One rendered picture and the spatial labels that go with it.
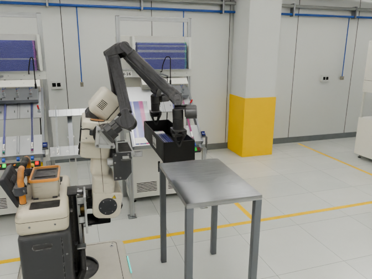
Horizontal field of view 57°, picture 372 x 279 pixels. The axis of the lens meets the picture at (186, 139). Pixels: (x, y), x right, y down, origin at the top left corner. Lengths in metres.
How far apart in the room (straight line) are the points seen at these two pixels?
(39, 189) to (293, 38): 4.92
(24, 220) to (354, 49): 6.05
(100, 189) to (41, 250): 0.43
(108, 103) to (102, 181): 0.44
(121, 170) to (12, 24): 3.43
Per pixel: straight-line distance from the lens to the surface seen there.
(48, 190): 2.02
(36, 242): 1.97
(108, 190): 2.03
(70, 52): 5.03
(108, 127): 1.78
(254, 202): 2.05
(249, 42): 5.11
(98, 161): 2.01
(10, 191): 2.02
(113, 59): 1.86
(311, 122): 6.54
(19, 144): 3.28
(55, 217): 1.91
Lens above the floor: 1.61
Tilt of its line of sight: 15 degrees down
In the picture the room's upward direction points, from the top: straight up
